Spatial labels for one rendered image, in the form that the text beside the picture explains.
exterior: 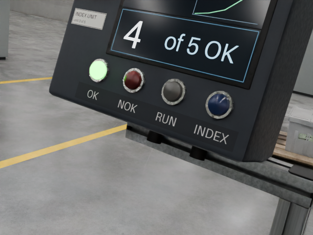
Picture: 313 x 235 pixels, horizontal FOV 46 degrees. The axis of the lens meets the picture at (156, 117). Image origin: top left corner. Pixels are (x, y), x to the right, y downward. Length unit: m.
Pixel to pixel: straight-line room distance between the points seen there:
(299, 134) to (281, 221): 3.11
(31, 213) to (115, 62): 1.89
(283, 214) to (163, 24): 0.23
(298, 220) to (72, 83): 0.29
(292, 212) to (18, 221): 1.88
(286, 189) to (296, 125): 3.10
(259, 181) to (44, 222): 1.85
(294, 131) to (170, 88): 3.18
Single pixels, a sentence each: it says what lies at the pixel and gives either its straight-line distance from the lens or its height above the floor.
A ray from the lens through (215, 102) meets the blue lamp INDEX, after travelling 0.34.
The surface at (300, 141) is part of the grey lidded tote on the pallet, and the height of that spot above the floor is 0.26.
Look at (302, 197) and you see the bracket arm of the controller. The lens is 0.41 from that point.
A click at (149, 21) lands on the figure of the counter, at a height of 1.18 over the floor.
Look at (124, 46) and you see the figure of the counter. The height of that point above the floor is 1.15.
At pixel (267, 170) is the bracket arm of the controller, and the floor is 1.05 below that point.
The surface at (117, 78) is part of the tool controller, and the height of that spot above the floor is 1.11.
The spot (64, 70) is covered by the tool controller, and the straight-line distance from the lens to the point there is 0.46.
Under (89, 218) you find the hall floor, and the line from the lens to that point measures 2.22.
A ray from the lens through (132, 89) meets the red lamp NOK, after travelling 0.39.
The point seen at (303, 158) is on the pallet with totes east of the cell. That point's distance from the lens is 3.51.
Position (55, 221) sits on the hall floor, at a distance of 2.19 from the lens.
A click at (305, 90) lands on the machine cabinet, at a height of 0.11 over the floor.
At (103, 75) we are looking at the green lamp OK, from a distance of 0.42.
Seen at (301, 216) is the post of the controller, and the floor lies 1.02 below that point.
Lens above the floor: 1.19
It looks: 16 degrees down
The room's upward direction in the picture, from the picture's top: 9 degrees clockwise
